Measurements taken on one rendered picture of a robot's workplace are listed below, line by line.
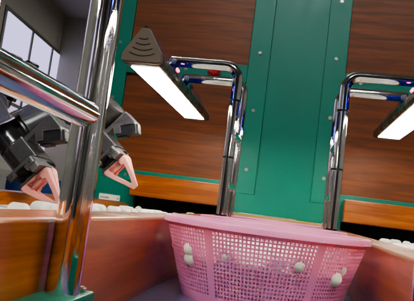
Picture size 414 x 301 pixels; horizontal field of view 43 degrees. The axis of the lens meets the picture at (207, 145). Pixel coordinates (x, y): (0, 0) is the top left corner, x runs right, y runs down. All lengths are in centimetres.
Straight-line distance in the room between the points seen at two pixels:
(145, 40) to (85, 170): 68
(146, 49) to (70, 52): 637
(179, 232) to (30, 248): 30
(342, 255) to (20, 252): 38
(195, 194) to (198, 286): 107
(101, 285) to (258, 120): 130
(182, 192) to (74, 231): 134
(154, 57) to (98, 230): 59
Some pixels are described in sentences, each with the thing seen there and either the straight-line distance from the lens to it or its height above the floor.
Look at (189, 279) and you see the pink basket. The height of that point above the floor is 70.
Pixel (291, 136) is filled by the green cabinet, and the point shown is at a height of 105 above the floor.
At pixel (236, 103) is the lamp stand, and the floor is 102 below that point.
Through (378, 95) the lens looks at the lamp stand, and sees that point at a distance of 136.
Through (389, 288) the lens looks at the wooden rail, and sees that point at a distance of 58.
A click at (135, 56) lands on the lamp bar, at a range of 103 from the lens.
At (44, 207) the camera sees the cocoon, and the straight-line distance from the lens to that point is 84.
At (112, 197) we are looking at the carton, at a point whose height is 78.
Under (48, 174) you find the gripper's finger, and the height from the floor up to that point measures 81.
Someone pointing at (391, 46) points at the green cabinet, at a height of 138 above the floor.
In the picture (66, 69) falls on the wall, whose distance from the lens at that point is 734.
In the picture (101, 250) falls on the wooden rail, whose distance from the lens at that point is 50.
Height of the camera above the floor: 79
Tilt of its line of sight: 6 degrees up
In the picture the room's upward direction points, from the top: 7 degrees clockwise
